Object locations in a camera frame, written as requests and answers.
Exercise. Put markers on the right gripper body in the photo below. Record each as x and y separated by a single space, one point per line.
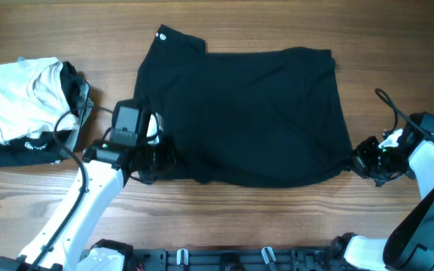
383 164

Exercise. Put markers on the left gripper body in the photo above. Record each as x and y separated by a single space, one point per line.
157 157

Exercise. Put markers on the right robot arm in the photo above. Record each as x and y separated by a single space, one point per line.
411 245

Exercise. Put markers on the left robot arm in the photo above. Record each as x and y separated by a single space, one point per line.
104 170

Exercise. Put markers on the grey folded garment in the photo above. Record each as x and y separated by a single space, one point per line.
83 109

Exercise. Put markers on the black folded printed t-shirt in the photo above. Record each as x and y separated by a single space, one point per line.
26 151

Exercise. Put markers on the white folded t-shirt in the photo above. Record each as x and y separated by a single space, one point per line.
32 100

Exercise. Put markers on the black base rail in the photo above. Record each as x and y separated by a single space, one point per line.
232 259

